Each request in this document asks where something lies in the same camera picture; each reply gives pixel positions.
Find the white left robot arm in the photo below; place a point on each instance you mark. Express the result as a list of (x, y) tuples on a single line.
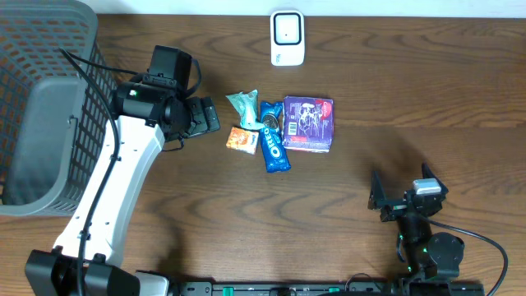
[(87, 256)]

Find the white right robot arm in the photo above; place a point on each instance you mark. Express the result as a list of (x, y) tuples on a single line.
[(433, 258)]

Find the blue Oreo cookie packet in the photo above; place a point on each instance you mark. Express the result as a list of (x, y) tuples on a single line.
[(276, 159)]

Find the white barcode scanner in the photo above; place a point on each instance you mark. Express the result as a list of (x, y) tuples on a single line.
[(287, 38)]

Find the orange snack packet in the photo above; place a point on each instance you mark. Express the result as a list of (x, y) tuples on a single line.
[(242, 140)]

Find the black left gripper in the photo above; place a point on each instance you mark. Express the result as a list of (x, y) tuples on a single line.
[(204, 117)]

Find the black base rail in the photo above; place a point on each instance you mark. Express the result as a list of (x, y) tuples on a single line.
[(303, 289)]

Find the mint green snack packet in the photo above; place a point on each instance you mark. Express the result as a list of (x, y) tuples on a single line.
[(245, 105)]

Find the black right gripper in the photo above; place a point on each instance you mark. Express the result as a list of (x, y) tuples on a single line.
[(399, 208)]

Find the purple red snack packet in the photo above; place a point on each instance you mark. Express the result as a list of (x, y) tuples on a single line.
[(308, 124)]

